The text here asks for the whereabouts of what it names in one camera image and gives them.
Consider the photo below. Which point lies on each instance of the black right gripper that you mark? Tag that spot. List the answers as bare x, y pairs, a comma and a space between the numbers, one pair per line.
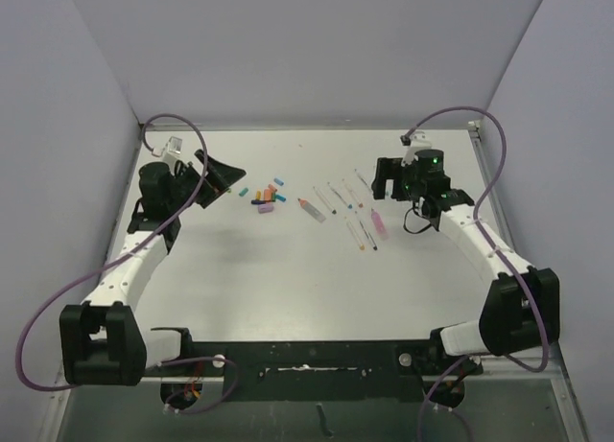
390, 169

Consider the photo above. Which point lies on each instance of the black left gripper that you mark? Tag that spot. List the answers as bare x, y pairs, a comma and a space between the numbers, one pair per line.
216, 182

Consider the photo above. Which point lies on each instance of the light blue marker pen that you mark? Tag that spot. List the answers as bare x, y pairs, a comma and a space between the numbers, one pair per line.
363, 180

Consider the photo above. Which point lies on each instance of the peach marker pen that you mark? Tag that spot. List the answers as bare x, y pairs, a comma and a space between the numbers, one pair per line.
352, 193

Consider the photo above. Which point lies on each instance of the pink highlighter pen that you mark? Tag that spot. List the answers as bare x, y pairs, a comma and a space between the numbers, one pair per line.
378, 224

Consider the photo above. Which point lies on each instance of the sky blue marker pen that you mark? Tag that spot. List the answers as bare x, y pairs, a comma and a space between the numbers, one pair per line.
346, 203

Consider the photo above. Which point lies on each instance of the yellow marker pen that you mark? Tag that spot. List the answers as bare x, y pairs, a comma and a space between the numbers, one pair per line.
355, 235

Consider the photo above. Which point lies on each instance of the pink highlighter cap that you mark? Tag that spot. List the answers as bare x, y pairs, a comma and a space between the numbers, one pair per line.
265, 208

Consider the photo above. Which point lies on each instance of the green marker pen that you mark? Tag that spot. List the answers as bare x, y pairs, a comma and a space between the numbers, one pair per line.
325, 201

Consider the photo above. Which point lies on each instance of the orange cap highlighter pen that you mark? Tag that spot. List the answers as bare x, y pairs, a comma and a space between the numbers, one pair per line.
311, 210

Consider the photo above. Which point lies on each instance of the navy blue marker pen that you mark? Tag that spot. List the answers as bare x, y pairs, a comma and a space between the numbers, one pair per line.
369, 238

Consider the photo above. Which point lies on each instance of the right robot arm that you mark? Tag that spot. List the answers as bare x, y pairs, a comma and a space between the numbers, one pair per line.
522, 303

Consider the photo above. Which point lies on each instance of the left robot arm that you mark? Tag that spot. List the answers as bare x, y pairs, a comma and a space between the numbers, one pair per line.
108, 311

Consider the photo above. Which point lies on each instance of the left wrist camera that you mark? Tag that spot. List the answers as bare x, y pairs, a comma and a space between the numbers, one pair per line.
170, 153

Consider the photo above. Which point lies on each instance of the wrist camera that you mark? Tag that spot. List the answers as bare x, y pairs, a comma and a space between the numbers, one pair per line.
170, 153
414, 142

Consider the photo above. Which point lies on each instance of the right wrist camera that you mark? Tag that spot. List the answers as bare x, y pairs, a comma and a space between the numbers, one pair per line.
414, 142

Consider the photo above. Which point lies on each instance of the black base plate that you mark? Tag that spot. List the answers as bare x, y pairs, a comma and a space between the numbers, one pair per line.
314, 371

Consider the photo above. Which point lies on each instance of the aluminium frame rail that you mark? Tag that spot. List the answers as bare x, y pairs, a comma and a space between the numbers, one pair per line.
127, 361

